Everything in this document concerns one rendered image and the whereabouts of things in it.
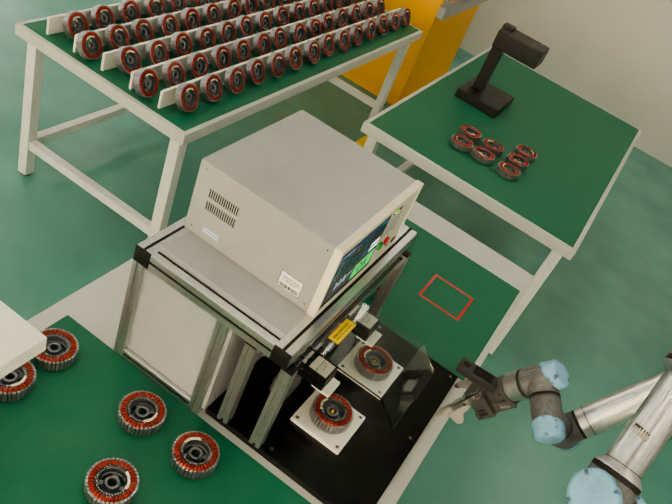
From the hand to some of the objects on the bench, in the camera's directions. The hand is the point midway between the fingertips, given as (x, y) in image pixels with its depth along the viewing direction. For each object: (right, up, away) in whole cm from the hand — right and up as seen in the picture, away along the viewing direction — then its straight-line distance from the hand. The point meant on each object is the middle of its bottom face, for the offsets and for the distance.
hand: (444, 398), depth 195 cm
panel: (-47, +15, +6) cm, 49 cm away
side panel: (-75, +8, -15) cm, 77 cm away
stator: (-63, -8, -29) cm, 70 cm away
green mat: (-14, +39, +56) cm, 70 cm away
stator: (-32, -3, -10) cm, 33 cm away
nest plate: (-32, -4, -10) cm, 34 cm away
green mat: (-77, -14, -44) cm, 89 cm away
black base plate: (-28, 0, +2) cm, 28 cm away
